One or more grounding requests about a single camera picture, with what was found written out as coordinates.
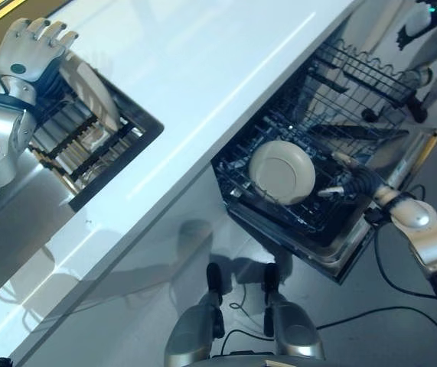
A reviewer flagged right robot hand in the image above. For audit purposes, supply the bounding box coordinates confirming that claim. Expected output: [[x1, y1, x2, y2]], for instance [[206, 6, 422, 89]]
[[316, 151, 380, 199]]

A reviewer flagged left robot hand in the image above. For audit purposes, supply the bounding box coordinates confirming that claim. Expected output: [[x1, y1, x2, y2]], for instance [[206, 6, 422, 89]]
[[0, 16, 80, 101]]

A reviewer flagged cream plate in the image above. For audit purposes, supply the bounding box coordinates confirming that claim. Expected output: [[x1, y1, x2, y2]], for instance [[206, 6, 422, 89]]
[[249, 140, 316, 206], [58, 52, 122, 133]]

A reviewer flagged steel dishwasher door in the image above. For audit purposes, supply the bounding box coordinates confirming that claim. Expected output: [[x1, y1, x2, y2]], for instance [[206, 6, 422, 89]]
[[225, 128, 437, 286]]

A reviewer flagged yellow panel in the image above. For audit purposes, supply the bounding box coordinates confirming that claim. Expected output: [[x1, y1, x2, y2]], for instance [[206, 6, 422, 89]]
[[0, 0, 57, 40]]

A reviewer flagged black slatted sink rack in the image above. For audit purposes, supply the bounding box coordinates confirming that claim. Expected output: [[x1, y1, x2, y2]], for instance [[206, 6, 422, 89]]
[[30, 102, 147, 192]]

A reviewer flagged dark-rimmed kitchen sink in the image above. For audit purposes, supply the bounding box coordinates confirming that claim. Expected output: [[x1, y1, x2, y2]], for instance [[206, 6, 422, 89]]
[[29, 49, 165, 213]]

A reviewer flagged silver right robot leg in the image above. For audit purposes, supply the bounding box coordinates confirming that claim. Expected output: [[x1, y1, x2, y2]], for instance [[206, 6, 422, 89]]
[[263, 262, 326, 362]]

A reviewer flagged silver robot leg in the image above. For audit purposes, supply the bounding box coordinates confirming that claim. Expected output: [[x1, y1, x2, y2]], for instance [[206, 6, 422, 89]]
[[263, 262, 326, 362], [163, 262, 227, 367]]

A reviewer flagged silver left robot leg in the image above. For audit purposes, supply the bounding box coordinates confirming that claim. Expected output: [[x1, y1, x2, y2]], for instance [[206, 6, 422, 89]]
[[163, 262, 227, 367]]

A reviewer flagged black wire dishwasher bottom rack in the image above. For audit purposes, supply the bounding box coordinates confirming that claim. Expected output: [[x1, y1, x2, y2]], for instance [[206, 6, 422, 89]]
[[210, 68, 410, 235]]

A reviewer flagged black wire dishwasher rack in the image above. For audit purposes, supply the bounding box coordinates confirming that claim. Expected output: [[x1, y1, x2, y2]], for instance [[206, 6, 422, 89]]
[[210, 68, 410, 235], [309, 37, 422, 122]]

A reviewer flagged black floor cable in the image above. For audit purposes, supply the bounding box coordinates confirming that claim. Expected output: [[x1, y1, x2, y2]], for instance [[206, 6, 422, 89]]
[[316, 305, 437, 331], [373, 184, 437, 299], [220, 328, 275, 357]]

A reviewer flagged black wire dishwasher top rack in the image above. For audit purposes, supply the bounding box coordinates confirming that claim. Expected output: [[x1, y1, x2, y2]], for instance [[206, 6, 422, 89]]
[[309, 37, 422, 122]]

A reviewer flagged thin looped floor cable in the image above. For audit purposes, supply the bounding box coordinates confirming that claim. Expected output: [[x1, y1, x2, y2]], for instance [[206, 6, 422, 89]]
[[228, 281, 266, 334]]

